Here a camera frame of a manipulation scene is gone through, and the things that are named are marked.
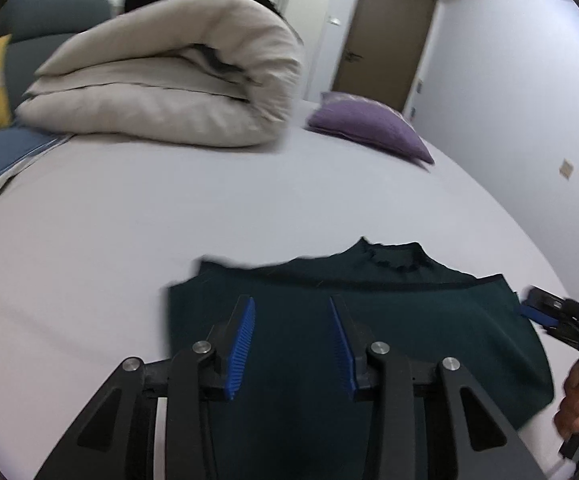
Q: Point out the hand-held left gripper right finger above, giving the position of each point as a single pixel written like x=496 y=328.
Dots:
x=343 y=350

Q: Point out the white light switch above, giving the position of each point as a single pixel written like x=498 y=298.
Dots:
x=335 y=21

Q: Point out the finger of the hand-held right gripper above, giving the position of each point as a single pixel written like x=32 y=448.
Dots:
x=547 y=299
x=537 y=316

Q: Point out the beige wall socket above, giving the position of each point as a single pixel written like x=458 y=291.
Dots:
x=566 y=168

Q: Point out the brown door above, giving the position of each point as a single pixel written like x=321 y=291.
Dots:
x=384 y=40

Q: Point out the grey-blue padded headboard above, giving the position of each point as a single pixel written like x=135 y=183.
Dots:
x=39 y=17

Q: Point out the beige folded duvet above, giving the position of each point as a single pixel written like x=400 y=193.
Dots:
x=169 y=80

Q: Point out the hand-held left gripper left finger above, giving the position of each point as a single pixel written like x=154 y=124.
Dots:
x=242 y=350

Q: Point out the dark green sweater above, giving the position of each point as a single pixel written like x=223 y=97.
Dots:
x=309 y=310

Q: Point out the white wardrobe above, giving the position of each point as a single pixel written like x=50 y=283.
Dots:
x=319 y=35

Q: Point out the purple cushion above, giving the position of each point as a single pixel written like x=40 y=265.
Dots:
x=369 y=127

